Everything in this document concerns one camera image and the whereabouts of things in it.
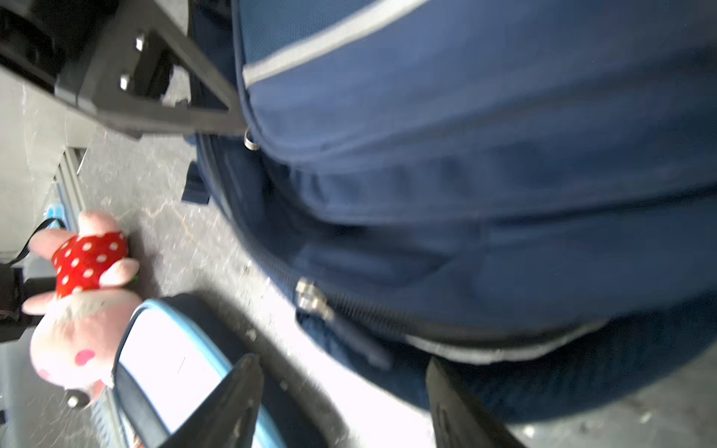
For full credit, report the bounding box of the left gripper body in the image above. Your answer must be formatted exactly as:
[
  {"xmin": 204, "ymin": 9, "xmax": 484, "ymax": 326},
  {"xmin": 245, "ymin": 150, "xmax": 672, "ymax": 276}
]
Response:
[{"xmin": 1, "ymin": 0, "xmax": 118, "ymax": 93}]

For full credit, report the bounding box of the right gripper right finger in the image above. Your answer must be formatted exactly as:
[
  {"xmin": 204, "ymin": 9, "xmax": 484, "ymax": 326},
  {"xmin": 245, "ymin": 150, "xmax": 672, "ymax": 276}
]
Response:
[{"xmin": 426, "ymin": 358, "xmax": 525, "ymax": 448}]

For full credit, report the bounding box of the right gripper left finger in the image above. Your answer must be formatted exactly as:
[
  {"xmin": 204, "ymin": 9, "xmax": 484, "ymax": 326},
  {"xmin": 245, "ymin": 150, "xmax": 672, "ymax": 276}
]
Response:
[{"xmin": 156, "ymin": 354, "xmax": 264, "ymax": 447}]

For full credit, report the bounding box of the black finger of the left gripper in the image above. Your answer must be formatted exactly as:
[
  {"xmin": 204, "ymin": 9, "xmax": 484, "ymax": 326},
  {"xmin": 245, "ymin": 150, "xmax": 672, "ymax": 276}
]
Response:
[{"xmin": 55, "ymin": 1, "xmax": 246, "ymax": 137}]

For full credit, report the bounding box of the navy blue student backpack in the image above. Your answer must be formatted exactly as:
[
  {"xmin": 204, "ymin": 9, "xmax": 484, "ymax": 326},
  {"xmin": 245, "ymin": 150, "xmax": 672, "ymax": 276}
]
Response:
[{"xmin": 189, "ymin": 1, "xmax": 716, "ymax": 423}]

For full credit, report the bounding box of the blue pencil case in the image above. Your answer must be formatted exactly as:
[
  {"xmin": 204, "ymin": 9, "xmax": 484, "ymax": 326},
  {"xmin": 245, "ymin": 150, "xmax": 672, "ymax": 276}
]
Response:
[{"xmin": 112, "ymin": 294, "xmax": 327, "ymax": 447}]

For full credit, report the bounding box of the pink pig plush toy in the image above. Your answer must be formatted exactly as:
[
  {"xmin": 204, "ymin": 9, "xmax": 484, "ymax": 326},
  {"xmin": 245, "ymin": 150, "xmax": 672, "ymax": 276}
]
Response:
[{"xmin": 22, "ymin": 211, "xmax": 142, "ymax": 410}]

